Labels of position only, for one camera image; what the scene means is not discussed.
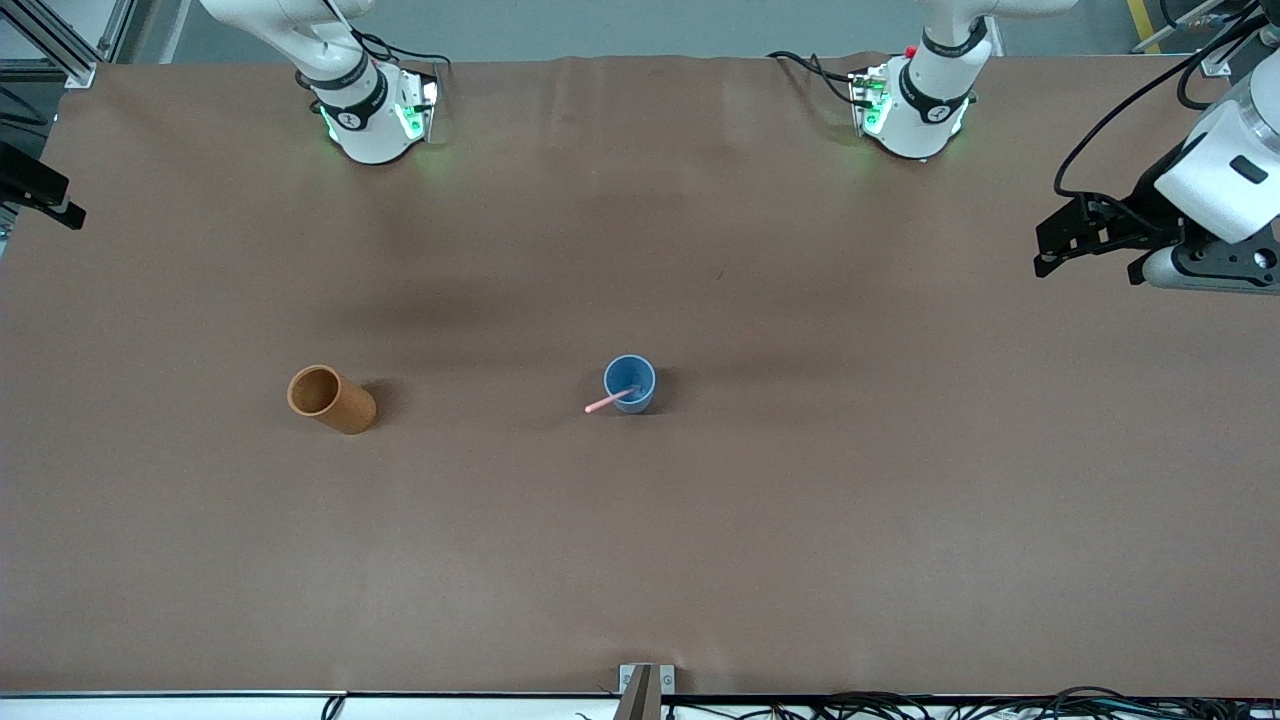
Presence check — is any blue cup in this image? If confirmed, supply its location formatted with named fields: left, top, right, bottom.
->
left=603, top=355, right=658, bottom=414

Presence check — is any bamboo wooden cup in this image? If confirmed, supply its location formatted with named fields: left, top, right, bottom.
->
left=287, top=364, right=378, bottom=436

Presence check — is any large table cover sheet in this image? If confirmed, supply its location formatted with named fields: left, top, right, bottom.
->
left=0, top=52, right=1280, bottom=698

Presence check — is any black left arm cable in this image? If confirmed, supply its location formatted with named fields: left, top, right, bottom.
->
left=1053, top=0, right=1280, bottom=199

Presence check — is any aluminium frame profile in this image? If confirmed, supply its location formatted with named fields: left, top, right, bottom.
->
left=1135, top=0, right=1280, bottom=79
left=0, top=0, right=137, bottom=89

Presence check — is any black arm base cable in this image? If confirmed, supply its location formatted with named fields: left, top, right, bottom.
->
left=767, top=48, right=867, bottom=107
left=345, top=28, right=451, bottom=73

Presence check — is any white table edge rail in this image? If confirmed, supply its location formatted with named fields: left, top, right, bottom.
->
left=0, top=690, right=1280, bottom=720

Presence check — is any grey metal mount bracket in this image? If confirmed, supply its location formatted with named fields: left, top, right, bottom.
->
left=618, top=663, right=677, bottom=695

